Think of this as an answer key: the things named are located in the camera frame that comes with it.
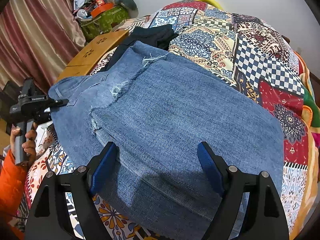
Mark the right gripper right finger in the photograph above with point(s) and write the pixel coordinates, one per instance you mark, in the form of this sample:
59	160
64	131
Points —
264	217

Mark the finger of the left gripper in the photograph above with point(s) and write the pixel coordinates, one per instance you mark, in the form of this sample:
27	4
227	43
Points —
55	104

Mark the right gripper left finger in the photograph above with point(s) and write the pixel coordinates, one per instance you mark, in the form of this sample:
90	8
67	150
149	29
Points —
49	217

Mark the blue denim jeans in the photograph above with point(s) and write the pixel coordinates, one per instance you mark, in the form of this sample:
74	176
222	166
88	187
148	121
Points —
157	107

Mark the orange sleeve forearm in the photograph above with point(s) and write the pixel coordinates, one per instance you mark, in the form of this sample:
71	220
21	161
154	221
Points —
12	189

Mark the person left hand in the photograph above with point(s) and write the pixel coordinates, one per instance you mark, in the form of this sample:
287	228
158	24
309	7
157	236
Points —
27	139

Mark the wooden lap desk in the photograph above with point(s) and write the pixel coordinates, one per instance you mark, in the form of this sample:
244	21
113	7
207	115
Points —
84	62

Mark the striped red gold curtain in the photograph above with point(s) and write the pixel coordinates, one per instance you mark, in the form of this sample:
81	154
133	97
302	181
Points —
38	39

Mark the green fabric storage basket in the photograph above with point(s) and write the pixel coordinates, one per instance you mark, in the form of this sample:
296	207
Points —
104	22

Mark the orange box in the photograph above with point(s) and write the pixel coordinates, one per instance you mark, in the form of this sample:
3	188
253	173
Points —
102	8

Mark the pile of clothes on basket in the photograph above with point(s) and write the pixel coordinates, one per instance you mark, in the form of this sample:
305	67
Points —
82	9

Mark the black folded garment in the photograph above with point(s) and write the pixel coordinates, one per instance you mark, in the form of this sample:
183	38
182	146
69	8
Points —
159	37

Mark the colourful patchwork quilt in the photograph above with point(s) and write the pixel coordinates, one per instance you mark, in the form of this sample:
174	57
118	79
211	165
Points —
251	57

